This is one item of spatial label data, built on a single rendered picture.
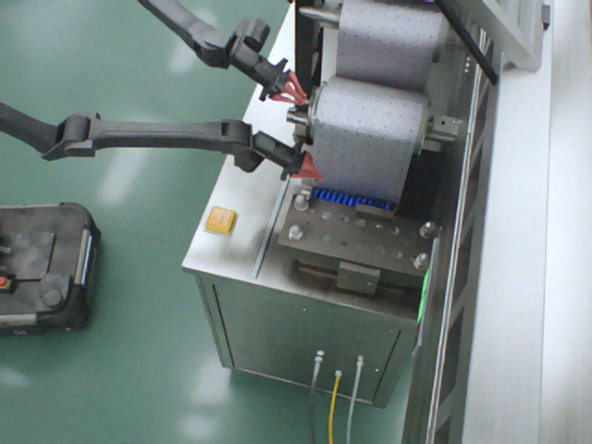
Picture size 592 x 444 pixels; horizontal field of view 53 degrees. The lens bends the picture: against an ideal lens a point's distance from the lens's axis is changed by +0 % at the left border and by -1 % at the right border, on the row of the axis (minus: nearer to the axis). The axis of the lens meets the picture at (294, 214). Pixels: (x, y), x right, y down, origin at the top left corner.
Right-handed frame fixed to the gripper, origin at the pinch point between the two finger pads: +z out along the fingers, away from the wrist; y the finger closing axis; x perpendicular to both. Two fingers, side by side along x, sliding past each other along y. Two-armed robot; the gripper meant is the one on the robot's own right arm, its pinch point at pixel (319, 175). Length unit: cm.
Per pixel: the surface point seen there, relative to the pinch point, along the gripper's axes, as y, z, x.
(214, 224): 12.6, -16.2, -26.0
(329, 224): 11.0, 6.9, -1.6
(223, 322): 25, 4, -58
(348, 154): 0.2, 0.7, 12.9
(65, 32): -144, -111, -183
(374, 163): 0.2, 7.0, 15.0
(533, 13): 3, 2, 69
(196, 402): 40, 19, -112
